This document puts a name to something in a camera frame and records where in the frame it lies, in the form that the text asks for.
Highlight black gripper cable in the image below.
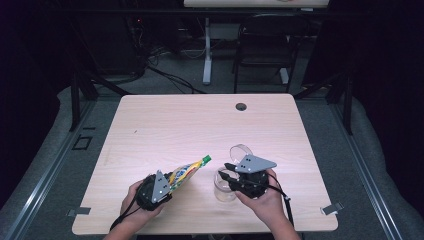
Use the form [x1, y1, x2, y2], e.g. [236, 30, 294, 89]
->
[253, 169, 296, 229]
[109, 194, 143, 232]

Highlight grey tape strip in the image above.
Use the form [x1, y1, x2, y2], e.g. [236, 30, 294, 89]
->
[67, 206, 92, 217]
[320, 201, 344, 216]

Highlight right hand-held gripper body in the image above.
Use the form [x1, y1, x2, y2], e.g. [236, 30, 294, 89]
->
[232, 153, 278, 200]

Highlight black floor cables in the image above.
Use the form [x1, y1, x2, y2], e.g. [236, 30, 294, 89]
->
[146, 43, 208, 95]

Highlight clear glass jar with handle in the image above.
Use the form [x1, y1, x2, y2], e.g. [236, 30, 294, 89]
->
[213, 168, 240, 203]

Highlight white background desk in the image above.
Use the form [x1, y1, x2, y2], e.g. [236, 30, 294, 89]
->
[183, 0, 331, 86]

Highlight black metal stand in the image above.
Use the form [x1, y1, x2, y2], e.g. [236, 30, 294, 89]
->
[293, 66, 354, 136]
[68, 19, 131, 133]

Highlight yellow spouted pouch green cap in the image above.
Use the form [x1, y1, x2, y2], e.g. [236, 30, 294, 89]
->
[168, 154, 213, 193]

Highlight metal floor rail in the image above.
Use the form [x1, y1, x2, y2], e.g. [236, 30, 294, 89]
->
[328, 99, 404, 240]
[0, 99, 98, 240]

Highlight black computer tower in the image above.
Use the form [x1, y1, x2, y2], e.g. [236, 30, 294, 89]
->
[84, 13, 144, 76]

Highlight person's left hand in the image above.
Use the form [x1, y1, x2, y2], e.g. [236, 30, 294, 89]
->
[119, 179, 165, 227]

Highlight person's right hand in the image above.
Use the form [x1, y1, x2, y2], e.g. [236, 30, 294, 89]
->
[235, 168, 288, 227]

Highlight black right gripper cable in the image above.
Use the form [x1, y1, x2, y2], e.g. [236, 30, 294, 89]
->
[253, 169, 296, 229]

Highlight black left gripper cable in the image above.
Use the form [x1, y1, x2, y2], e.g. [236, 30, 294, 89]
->
[109, 194, 143, 232]

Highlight black folding chair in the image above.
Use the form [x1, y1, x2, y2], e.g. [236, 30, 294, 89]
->
[232, 13, 309, 94]

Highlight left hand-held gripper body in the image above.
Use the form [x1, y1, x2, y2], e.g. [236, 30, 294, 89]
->
[135, 169, 174, 212]

